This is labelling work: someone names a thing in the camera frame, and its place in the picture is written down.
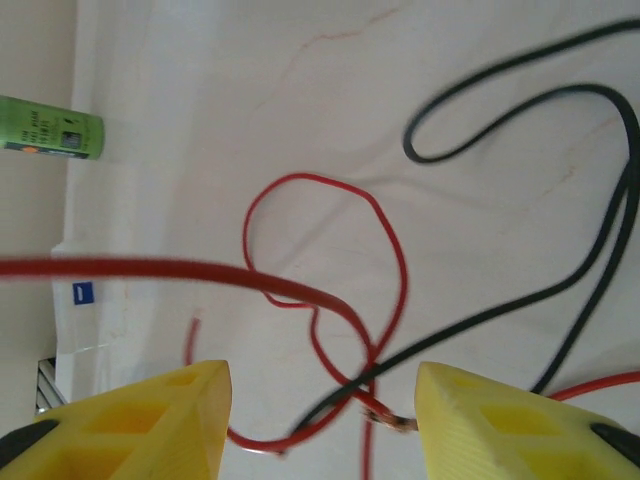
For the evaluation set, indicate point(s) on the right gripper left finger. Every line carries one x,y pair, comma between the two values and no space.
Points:
150,440

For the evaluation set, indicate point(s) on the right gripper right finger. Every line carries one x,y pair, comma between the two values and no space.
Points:
500,440

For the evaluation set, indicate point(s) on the blue sticker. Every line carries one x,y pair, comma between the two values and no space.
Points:
83,293

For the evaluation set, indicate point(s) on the green can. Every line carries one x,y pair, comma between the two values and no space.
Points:
50,130

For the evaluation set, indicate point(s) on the aluminium side rail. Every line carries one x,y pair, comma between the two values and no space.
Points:
50,385

